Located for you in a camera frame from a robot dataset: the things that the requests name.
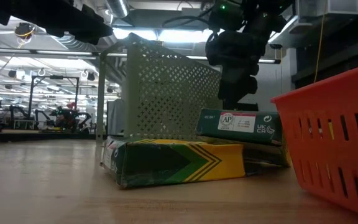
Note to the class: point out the green perforated metal shelf riser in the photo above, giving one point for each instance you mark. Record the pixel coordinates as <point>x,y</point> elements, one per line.
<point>166,93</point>

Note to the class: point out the orange plastic basket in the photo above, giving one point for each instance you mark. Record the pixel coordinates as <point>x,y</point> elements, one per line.
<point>322,102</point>

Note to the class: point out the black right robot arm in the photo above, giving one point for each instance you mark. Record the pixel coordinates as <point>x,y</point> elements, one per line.
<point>238,46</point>

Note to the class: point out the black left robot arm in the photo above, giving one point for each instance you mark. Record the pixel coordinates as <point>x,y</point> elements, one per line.
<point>26,12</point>

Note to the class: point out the black background monitors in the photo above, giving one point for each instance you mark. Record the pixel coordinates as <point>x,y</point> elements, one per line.
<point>250,107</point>

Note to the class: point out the grey cover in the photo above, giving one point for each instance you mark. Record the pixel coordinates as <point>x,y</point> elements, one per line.
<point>115,118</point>

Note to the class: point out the black background robot arms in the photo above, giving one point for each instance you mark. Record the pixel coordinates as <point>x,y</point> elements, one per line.
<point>64,118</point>

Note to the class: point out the black rail with light strips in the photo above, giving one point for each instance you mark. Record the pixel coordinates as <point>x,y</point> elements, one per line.
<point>64,53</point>

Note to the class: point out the black background rig frame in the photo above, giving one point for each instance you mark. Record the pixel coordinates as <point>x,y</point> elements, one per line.
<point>31,93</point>

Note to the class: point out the black aluminium rig frame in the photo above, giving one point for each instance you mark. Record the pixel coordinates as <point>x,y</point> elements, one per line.
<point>42,136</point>

